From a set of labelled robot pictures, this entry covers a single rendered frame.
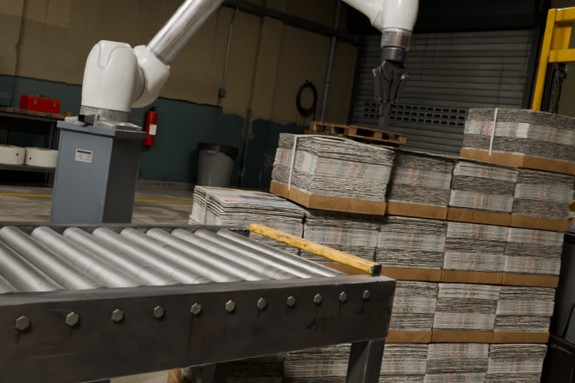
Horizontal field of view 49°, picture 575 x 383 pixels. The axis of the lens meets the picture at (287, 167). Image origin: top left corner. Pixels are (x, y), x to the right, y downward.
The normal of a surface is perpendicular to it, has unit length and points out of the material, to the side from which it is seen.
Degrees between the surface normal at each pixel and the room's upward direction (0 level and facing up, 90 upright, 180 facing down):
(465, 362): 90
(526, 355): 90
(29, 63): 90
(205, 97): 90
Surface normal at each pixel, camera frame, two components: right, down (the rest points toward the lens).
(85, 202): -0.26, 0.01
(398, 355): 0.39, 0.11
